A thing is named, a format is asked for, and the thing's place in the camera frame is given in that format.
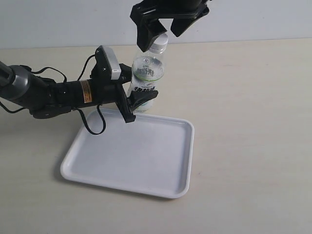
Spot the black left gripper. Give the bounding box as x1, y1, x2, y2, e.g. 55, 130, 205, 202
70, 63, 158, 123

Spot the white rectangular plastic tray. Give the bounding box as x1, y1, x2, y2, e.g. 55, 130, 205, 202
60, 108, 195, 199

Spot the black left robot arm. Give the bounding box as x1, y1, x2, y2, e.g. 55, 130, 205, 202
0, 63, 158, 123

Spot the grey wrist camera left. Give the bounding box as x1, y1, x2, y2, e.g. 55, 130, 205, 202
90, 45, 121, 83

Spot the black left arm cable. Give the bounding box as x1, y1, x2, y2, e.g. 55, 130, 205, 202
0, 54, 107, 135

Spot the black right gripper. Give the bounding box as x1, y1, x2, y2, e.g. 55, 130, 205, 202
130, 0, 209, 52

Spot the clear plastic drink bottle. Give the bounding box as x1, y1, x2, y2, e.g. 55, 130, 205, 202
126, 47, 166, 113

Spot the white bottle cap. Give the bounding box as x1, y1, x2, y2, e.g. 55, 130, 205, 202
150, 33, 168, 53

